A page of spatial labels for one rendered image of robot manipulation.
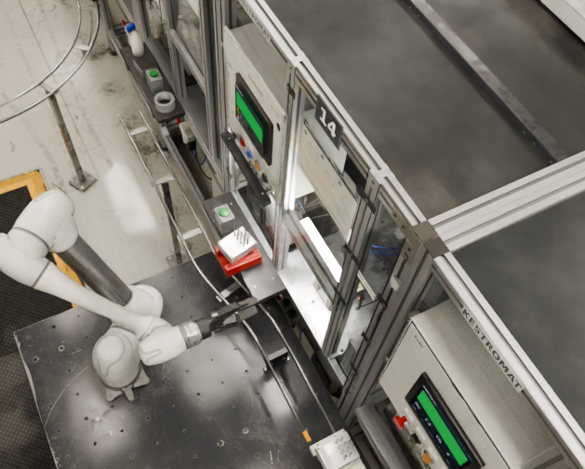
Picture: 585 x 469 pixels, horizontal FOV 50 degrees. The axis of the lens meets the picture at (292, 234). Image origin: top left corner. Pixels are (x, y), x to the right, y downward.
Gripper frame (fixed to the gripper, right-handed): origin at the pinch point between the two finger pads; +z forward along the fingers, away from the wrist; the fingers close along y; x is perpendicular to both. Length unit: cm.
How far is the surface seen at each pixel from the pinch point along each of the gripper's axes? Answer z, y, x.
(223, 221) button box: 9.1, -9.7, 43.6
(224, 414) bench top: -20, -44, -19
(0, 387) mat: -109, -111, 62
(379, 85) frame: 40, 89, 5
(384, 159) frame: 28, 89, -16
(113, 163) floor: -11, -112, 175
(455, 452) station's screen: 18, 49, -78
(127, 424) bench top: -55, -44, -6
